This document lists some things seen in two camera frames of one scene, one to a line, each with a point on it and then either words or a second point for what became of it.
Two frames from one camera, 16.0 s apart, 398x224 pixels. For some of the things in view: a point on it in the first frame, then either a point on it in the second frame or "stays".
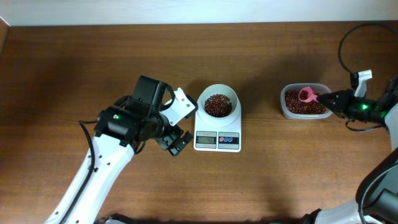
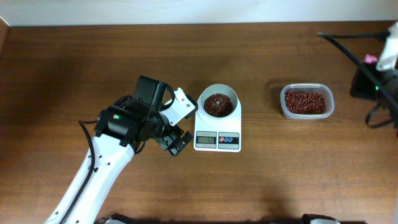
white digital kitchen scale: (224, 139) stays
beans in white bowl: (217, 106) stays
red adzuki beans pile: (294, 105) stays
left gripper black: (166, 143) stays
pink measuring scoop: (306, 94) -> (370, 59)
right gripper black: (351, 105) -> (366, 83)
